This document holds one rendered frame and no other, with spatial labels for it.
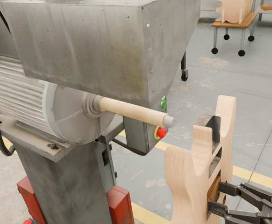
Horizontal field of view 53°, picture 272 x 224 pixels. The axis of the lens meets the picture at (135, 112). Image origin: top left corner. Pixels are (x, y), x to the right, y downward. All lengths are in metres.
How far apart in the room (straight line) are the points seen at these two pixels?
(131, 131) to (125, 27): 0.67
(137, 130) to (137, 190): 1.21
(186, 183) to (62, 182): 0.54
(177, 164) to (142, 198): 1.59
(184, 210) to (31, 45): 0.45
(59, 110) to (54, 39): 0.23
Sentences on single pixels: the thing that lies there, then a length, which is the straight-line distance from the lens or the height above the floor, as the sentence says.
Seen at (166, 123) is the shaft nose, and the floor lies 1.25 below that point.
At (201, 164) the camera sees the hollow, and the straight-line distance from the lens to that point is 0.63.
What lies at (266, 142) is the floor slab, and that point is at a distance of 2.65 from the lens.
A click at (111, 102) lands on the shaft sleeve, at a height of 1.26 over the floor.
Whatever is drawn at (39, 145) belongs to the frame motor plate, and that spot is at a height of 1.12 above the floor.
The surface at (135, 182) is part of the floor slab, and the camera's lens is 2.21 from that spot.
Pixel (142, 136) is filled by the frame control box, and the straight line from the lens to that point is 0.98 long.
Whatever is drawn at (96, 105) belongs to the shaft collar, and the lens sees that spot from 0.69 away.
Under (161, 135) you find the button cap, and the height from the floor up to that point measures 0.98.
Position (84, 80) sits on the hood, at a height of 1.41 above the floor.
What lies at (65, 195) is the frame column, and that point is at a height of 0.88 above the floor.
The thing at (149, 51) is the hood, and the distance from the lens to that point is 0.36.
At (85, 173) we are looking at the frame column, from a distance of 1.04.
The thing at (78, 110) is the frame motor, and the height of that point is 1.25.
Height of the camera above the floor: 1.59
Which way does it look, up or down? 32 degrees down
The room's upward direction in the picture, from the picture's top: 7 degrees counter-clockwise
